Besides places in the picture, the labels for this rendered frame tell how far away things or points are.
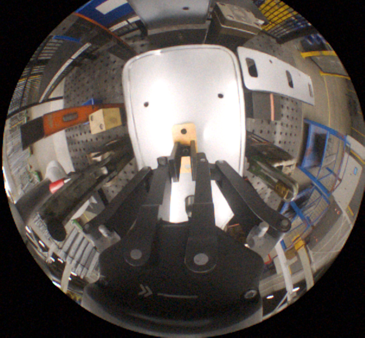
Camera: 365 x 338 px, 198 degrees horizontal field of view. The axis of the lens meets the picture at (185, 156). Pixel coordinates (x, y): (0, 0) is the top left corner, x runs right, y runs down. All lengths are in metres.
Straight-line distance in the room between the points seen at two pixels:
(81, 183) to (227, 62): 0.31
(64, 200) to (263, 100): 0.39
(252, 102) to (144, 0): 0.28
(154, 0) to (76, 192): 0.30
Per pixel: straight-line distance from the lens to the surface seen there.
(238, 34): 0.29
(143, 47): 0.64
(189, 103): 0.21
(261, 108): 0.28
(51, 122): 0.18
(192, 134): 0.19
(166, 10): 0.25
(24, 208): 0.63
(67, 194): 0.19
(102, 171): 0.22
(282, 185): 0.22
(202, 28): 0.28
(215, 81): 0.22
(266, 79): 0.28
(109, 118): 0.20
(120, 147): 0.26
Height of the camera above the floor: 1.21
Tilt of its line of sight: 68 degrees down
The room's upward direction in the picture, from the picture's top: 176 degrees counter-clockwise
